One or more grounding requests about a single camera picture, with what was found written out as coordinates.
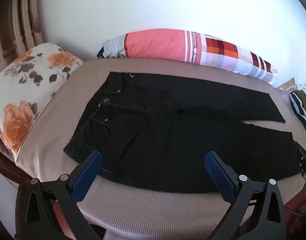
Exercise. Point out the floral pillow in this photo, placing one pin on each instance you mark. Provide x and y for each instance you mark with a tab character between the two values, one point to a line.
20	97

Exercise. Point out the dark blue cloth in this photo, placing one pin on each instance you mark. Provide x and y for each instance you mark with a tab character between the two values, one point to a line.
100	52

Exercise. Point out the wooden nightstand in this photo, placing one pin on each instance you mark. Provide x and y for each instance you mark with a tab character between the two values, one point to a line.
288	83

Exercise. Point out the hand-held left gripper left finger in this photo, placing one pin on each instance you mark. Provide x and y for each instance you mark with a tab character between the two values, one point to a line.
89	170

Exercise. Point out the black pants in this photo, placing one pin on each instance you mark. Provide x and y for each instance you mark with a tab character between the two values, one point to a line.
168	135

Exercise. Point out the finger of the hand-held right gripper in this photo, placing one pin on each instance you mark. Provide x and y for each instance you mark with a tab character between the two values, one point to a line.
301	155

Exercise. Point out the pink checked pillow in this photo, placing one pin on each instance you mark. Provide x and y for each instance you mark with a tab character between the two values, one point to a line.
168	45

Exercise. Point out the dark striped garment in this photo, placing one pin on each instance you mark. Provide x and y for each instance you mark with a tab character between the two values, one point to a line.
301	111

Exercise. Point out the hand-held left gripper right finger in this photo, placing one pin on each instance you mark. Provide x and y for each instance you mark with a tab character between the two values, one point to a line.
218	171

